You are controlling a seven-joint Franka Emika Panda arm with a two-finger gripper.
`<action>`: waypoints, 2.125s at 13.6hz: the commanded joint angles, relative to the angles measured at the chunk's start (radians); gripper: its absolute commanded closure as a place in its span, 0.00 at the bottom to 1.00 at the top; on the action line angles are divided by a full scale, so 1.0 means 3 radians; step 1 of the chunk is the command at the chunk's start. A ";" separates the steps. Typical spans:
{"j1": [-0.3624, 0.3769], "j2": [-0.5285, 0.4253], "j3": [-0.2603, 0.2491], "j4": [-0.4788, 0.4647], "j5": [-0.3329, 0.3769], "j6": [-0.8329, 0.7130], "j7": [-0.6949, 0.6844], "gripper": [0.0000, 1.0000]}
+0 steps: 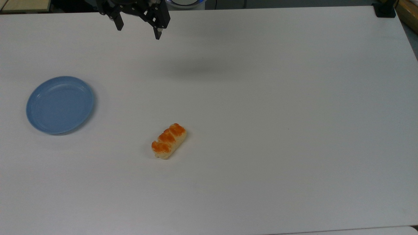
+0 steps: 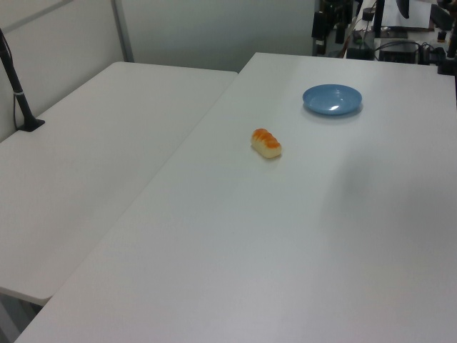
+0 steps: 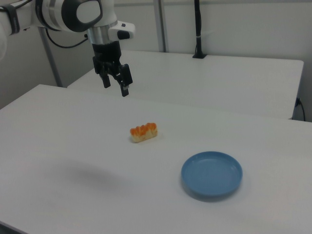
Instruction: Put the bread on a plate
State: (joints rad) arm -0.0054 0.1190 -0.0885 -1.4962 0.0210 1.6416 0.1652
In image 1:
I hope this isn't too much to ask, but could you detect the blue round plate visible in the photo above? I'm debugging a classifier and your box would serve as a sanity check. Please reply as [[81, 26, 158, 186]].
[[26, 76, 95, 135]]

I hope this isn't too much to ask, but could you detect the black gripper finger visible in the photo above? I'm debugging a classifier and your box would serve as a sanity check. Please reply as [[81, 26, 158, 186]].
[[96, 0, 125, 32], [139, 0, 171, 40]]

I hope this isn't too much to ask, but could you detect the brown wooden furniture edge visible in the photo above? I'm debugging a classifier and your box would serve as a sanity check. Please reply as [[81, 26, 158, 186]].
[[395, 0, 418, 34]]

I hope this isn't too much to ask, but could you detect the wooden board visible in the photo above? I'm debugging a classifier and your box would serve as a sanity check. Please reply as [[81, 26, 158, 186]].
[[0, 0, 52, 14]]

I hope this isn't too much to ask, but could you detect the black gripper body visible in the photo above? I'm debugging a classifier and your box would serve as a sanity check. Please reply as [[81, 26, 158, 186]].
[[106, 0, 156, 16]]

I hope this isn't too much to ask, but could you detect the black table clamp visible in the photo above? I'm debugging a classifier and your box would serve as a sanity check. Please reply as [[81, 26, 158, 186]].
[[372, 0, 396, 18]]

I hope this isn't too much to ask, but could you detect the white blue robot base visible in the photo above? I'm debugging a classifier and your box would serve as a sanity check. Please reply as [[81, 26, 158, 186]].
[[165, 0, 206, 10]]

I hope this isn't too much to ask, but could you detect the orange glazed bread loaf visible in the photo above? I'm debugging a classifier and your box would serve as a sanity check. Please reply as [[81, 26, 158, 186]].
[[151, 123, 187, 160]]

